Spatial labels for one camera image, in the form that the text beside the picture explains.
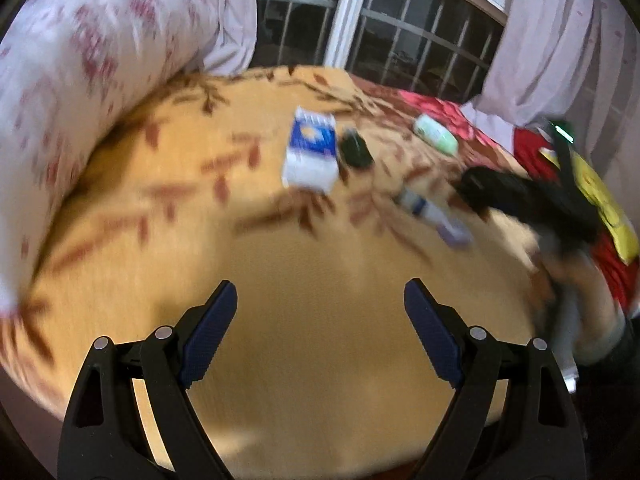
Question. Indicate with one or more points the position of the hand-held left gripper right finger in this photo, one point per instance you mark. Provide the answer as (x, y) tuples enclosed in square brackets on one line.
[(432, 330)]

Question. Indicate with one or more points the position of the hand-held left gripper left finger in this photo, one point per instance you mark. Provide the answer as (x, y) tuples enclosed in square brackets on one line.
[(210, 330)]

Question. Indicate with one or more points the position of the floral plush blanket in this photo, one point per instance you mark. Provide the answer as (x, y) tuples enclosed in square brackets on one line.
[(300, 260)]

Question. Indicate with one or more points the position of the person's right hand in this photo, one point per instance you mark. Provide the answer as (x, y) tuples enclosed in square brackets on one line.
[(597, 305)]

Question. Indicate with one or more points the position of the sheer white curtain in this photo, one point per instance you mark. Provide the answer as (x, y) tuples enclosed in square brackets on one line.
[(235, 20), (560, 35)]

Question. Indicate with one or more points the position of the yellow pillow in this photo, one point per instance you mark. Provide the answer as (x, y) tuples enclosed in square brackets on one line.
[(610, 210)]

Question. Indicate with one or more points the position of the floral pink pillow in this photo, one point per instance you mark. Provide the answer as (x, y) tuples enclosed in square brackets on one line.
[(75, 85)]

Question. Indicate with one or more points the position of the small green white bottle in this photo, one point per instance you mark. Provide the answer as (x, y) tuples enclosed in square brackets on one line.
[(435, 132)]

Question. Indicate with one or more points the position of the person's right forearm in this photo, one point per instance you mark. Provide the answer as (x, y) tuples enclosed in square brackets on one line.
[(615, 360)]

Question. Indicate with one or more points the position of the blue white carton box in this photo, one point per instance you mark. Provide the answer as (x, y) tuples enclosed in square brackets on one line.
[(310, 155)]

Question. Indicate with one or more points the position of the white framed window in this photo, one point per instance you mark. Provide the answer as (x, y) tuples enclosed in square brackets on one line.
[(350, 20)]

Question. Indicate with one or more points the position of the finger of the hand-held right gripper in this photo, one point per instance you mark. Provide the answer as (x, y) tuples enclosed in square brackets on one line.
[(480, 187)]

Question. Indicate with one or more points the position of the small black bottle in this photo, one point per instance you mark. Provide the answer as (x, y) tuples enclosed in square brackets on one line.
[(356, 152)]

